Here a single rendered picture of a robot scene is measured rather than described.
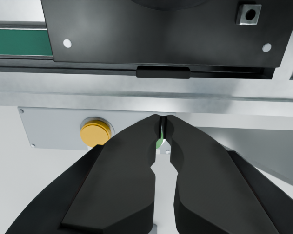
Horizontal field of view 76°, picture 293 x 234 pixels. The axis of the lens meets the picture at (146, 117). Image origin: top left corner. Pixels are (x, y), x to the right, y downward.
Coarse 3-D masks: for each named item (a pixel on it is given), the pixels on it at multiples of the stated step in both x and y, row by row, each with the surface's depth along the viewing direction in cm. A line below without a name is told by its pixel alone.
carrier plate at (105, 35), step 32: (64, 0) 18; (96, 0) 17; (128, 0) 17; (224, 0) 17; (256, 0) 17; (288, 0) 17; (64, 32) 19; (96, 32) 19; (128, 32) 19; (160, 32) 18; (192, 32) 18; (224, 32) 18; (256, 32) 18; (288, 32) 18; (160, 64) 20; (192, 64) 20; (224, 64) 20; (256, 64) 19
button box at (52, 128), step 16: (32, 112) 25; (48, 112) 25; (64, 112) 25; (80, 112) 24; (96, 112) 24; (112, 112) 24; (128, 112) 24; (144, 112) 24; (160, 112) 24; (32, 128) 26; (48, 128) 26; (64, 128) 26; (80, 128) 25; (112, 128) 25; (32, 144) 27; (48, 144) 27; (64, 144) 27; (80, 144) 27
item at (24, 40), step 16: (0, 0) 23; (16, 0) 23; (32, 0) 22; (0, 16) 24; (16, 16) 23; (32, 16) 23; (0, 32) 22; (16, 32) 21; (32, 32) 21; (0, 48) 22; (16, 48) 22; (32, 48) 22; (48, 48) 22
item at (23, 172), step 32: (0, 128) 39; (0, 160) 43; (32, 160) 43; (64, 160) 42; (160, 160) 40; (0, 192) 49; (32, 192) 48; (160, 192) 45; (288, 192) 43; (0, 224) 56; (160, 224) 51
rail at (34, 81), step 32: (0, 64) 26; (32, 64) 26; (64, 64) 26; (96, 64) 26; (128, 64) 27; (0, 96) 24; (32, 96) 24; (64, 96) 23; (96, 96) 23; (128, 96) 23; (160, 96) 23; (192, 96) 23; (224, 96) 23; (256, 96) 23; (288, 96) 22
